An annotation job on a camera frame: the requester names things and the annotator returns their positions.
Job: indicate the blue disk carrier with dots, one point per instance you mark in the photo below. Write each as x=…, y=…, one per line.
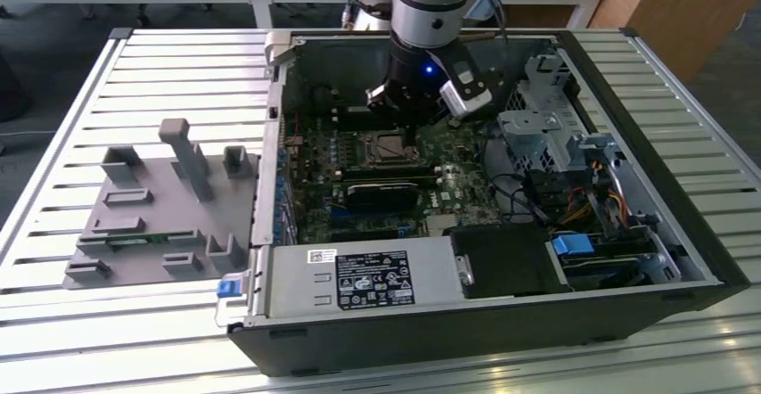
x=572, y=247

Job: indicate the green motherboard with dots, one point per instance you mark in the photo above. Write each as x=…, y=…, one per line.
x=464, y=175

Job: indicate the black PC case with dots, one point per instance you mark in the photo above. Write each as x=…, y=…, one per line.
x=416, y=345

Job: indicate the blue case latch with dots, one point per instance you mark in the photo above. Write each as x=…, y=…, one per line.
x=229, y=288

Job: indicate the green RAM stick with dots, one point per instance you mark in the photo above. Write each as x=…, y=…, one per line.
x=158, y=237

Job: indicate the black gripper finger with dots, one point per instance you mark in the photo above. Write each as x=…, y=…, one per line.
x=429, y=111
x=387, y=102

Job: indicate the CPU socket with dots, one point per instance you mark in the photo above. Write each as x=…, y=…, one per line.
x=369, y=162

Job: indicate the grey parts rack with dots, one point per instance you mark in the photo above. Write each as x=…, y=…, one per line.
x=156, y=215

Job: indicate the grey power supply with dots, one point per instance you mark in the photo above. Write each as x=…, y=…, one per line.
x=297, y=278

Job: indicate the wooden cabinet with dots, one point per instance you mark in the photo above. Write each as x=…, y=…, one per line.
x=684, y=10

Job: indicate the black RAM slots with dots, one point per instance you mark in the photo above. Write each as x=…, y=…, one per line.
x=387, y=174

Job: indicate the small silver heat sink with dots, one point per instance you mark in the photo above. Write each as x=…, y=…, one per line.
x=441, y=224

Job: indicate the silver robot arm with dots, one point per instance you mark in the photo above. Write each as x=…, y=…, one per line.
x=428, y=10

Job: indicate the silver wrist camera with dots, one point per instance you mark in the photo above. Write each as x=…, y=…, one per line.
x=471, y=86

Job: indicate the silver metal drive cage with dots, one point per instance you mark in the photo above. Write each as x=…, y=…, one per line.
x=529, y=144

